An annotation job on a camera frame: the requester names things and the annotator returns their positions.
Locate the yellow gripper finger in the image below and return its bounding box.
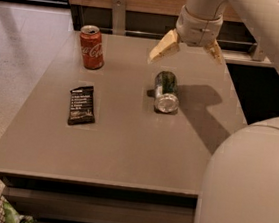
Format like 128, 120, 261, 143
147, 29, 180, 64
204, 40, 222, 64

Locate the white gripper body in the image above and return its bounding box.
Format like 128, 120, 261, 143
175, 6, 223, 47

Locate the green soda can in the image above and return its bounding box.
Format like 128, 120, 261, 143
154, 71, 179, 114

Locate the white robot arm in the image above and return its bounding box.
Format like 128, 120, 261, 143
175, 0, 279, 223

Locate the red Coca-Cola can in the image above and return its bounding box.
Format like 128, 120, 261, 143
79, 25, 104, 70

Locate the black snack bar wrapper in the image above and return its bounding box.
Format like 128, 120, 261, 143
68, 86, 95, 125

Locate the grey table lower shelf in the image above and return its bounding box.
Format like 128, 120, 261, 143
3, 187, 195, 223

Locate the green bag in basket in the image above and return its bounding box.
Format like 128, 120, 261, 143
3, 202, 33, 223

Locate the right metal bracket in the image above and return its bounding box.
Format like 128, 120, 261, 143
249, 42, 266, 62

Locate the metal bracket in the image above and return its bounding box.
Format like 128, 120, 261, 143
111, 0, 127, 36
249, 42, 266, 62

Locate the left metal bracket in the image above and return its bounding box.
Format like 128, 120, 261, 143
111, 0, 127, 36

